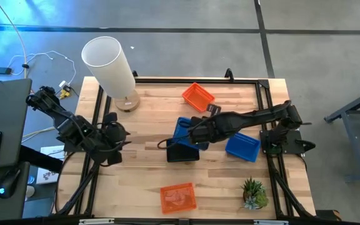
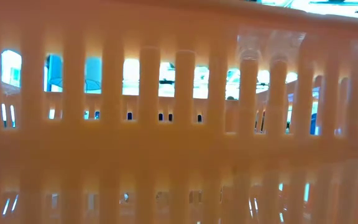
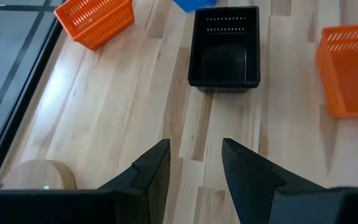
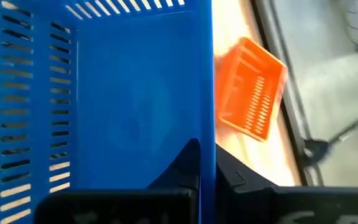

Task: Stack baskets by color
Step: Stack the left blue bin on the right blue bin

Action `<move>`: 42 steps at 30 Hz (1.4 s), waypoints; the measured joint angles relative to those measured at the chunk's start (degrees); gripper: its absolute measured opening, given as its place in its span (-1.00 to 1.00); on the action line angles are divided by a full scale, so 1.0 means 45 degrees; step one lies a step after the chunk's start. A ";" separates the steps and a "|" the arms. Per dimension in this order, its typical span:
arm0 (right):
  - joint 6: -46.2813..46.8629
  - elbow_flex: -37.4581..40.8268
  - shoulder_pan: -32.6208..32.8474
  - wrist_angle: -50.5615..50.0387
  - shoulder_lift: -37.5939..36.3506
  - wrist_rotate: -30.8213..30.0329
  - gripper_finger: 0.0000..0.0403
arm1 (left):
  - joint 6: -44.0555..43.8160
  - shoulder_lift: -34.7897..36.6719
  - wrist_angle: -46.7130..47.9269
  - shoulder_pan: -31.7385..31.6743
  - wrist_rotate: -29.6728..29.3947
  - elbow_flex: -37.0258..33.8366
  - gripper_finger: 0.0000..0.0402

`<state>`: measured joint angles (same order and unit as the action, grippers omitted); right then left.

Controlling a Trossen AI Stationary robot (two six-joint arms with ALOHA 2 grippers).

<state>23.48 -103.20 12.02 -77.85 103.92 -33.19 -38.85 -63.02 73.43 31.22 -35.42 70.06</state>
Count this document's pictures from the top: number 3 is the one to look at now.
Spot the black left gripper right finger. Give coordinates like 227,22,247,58
222,138,324,224

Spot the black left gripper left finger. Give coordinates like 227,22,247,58
99,138,172,224

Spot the black plastic basket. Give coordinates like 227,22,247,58
187,5,262,90

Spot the orange plastic basket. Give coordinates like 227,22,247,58
314,22,358,119
53,0,135,52

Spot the blue plastic basket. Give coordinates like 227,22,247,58
172,0,219,14

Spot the white shade wooden base lamp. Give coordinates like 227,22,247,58
0,158,78,191

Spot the black aluminium table frame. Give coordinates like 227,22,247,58
0,17,65,185

